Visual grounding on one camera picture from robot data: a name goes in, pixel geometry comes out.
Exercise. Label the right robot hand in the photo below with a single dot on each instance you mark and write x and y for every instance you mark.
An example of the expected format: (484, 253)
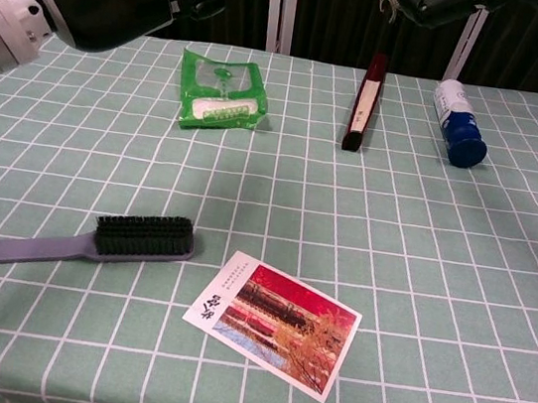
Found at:
(437, 2)

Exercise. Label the black pleated curtain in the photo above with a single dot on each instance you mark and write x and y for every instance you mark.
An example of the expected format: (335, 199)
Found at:
(335, 15)

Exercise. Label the dark red folding fan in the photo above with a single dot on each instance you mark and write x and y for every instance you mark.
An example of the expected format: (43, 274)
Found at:
(366, 100)

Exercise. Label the white and blue bottle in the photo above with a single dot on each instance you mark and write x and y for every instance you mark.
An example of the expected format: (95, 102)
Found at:
(460, 123)

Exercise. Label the green wet wipes pack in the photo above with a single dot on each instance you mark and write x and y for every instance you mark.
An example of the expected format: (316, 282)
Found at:
(237, 87)

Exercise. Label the green grid tablecloth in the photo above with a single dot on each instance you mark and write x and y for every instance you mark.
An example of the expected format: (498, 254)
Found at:
(388, 278)

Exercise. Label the red photo postcard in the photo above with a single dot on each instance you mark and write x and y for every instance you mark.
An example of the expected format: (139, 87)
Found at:
(282, 323)

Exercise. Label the white metal frame post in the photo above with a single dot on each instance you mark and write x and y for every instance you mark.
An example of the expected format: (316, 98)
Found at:
(463, 48)
(281, 18)

